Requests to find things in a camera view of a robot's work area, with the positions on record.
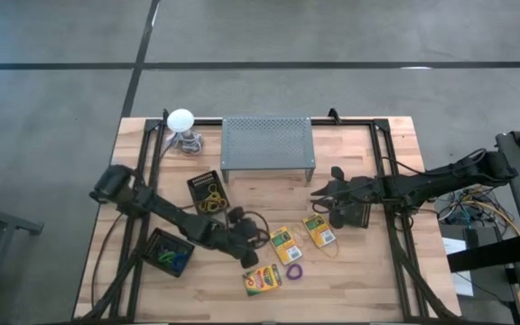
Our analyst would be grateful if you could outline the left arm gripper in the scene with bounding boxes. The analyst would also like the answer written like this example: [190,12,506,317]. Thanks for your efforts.
[227,206,266,270]

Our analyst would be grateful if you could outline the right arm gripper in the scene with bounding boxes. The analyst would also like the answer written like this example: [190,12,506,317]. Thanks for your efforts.
[310,165,376,229]

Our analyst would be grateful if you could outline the yellow Crayola crayon box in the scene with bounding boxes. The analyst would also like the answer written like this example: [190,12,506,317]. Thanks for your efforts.
[268,225,304,266]
[302,212,337,249]
[241,263,283,298]

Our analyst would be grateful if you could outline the purple coil wrist keychain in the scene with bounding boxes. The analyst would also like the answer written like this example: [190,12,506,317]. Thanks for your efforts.
[285,263,304,282]

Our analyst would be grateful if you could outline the black slotted plastic basket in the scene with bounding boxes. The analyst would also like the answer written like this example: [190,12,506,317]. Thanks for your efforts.
[331,200,373,229]
[140,227,196,278]
[186,169,232,217]

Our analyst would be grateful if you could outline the grey perforated metal shelf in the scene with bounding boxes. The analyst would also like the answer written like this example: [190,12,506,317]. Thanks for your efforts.
[219,116,317,184]

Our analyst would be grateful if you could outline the white paper sheet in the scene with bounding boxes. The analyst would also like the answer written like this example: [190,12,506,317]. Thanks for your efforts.
[440,237,476,298]

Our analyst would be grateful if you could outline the white dome lamp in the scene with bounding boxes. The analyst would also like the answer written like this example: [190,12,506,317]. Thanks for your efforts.
[166,108,195,134]

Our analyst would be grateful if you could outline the black crossbar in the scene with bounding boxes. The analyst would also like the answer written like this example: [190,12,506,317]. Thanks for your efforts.
[444,234,520,274]

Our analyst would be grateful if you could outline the black metal stand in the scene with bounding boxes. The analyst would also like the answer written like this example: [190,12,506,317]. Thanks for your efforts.
[0,198,44,317]

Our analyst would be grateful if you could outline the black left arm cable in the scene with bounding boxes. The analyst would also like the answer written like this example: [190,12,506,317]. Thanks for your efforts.
[223,208,273,250]

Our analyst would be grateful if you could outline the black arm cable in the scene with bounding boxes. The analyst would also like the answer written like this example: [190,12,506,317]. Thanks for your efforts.
[381,147,489,177]
[223,208,273,250]

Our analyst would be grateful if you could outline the black table frame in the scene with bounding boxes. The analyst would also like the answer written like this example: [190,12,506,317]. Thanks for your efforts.
[79,107,460,322]

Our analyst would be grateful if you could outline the coiled grey lamp cable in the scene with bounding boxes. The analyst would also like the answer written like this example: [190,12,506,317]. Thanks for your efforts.
[165,128,205,157]

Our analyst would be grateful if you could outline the tangled floor cables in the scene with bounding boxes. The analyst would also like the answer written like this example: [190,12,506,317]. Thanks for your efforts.
[435,184,520,236]

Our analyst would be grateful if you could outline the thin dark table cable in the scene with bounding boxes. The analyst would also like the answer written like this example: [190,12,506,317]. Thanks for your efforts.
[90,211,125,308]

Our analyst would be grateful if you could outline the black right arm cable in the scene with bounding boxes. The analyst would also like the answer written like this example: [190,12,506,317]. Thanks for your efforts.
[381,147,489,177]

